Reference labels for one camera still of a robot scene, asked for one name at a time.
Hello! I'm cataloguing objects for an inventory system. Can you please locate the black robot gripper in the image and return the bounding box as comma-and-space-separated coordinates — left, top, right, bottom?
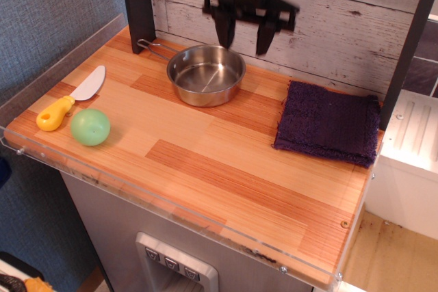
203, 0, 300, 55

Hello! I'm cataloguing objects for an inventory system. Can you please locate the stainless steel pot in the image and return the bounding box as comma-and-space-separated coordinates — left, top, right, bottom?
137, 39, 246, 107

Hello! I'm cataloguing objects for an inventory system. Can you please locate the purple folded cloth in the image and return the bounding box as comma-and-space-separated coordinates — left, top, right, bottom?
273, 81, 381, 168

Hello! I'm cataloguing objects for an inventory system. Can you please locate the green toy ball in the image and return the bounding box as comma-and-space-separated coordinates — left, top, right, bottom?
70, 109, 111, 146

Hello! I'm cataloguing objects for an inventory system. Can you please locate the grey toy fridge cabinet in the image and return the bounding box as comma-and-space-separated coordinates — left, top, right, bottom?
62, 174, 312, 291

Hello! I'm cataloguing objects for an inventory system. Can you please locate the silver dispenser panel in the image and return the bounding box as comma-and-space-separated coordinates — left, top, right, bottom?
136, 232, 219, 291

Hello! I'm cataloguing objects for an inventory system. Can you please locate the clear acrylic edge guard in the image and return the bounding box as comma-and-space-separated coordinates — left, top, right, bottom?
1, 16, 372, 291

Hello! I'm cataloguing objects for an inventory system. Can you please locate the dark left upright post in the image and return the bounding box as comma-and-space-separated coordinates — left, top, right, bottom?
125, 0, 156, 54

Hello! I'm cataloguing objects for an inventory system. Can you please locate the dark upright post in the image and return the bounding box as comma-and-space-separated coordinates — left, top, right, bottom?
380, 0, 435, 131
125, 0, 156, 54

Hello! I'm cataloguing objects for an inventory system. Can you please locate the dark right upright post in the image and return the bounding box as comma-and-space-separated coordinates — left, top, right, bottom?
380, 0, 435, 131

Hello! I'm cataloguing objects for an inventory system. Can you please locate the yellow handled toy knife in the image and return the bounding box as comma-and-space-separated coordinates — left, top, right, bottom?
36, 65, 106, 131

